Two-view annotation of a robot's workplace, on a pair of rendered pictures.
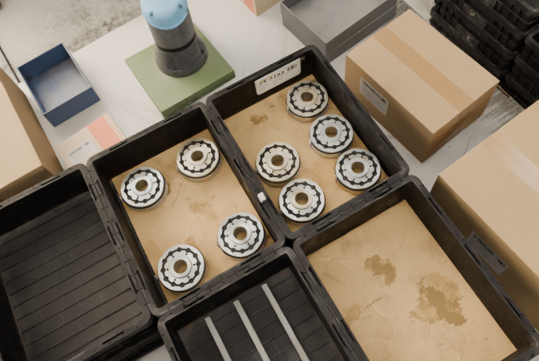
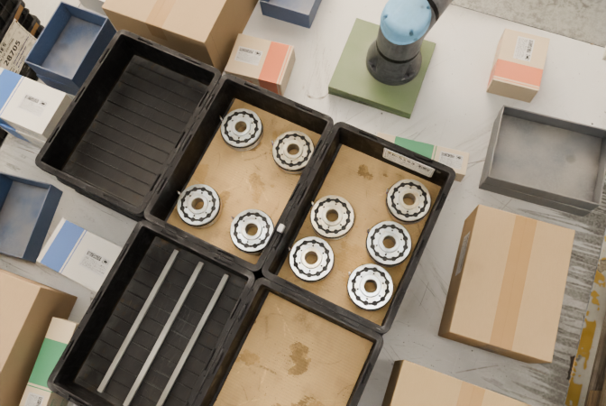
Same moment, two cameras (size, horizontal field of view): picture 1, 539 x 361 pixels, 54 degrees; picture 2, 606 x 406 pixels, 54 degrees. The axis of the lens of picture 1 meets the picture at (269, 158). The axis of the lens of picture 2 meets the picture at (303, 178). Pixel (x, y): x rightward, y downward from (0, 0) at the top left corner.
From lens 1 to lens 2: 47 cm
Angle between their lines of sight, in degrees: 21
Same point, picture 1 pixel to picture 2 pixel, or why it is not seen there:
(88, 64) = not seen: outside the picture
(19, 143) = (209, 13)
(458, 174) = (415, 377)
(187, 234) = (229, 189)
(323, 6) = (536, 144)
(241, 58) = (432, 110)
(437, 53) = (540, 286)
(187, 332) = (159, 243)
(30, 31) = not seen: outside the picture
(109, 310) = (140, 177)
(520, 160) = not seen: outside the picture
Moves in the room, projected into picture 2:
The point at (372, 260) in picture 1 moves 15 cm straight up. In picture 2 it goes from (301, 347) to (297, 345)
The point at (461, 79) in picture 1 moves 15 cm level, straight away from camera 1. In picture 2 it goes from (527, 325) to (596, 314)
